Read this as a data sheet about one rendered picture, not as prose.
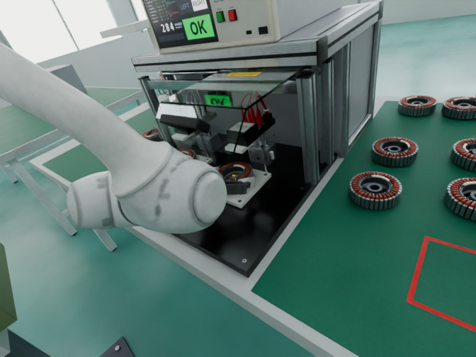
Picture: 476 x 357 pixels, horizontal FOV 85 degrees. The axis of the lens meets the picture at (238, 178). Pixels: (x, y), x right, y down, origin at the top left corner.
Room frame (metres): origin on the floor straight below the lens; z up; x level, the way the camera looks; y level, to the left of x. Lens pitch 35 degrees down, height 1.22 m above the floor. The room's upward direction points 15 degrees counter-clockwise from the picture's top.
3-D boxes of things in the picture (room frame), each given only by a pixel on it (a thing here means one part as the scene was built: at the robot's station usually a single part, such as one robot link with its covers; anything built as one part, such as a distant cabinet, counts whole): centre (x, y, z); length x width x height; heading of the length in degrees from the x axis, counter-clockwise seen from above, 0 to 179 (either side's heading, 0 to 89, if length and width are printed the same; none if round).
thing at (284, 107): (0.88, -0.09, 0.92); 0.66 x 0.01 x 0.30; 43
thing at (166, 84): (0.78, 0.02, 1.03); 0.62 x 0.01 x 0.03; 43
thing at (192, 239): (0.72, 0.08, 0.76); 0.64 x 0.47 x 0.02; 43
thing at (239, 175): (0.62, 0.01, 0.80); 0.11 x 0.11 x 0.04
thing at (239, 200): (0.62, 0.01, 0.78); 0.15 x 0.15 x 0.01; 43
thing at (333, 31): (0.93, -0.14, 1.09); 0.68 x 0.44 x 0.05; 43
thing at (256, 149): (0.72, -0.10, 0.80); 0.07 x 0.05 x 0.06; 43
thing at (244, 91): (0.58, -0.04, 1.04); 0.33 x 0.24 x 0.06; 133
